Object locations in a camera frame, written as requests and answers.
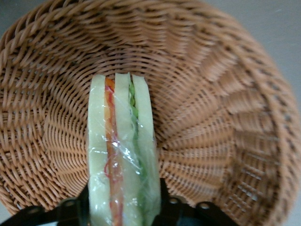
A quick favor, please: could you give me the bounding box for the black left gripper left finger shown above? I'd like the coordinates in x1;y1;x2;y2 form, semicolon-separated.
0;185;91;226

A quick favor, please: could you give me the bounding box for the plastic sandwich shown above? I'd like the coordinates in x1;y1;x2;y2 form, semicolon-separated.
87;72;162;226

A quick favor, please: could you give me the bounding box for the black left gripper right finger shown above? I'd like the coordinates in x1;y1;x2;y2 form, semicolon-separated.
150;178;238;226

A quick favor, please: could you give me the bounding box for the brown wicker basket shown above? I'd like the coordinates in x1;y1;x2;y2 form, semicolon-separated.
0;0;301;226

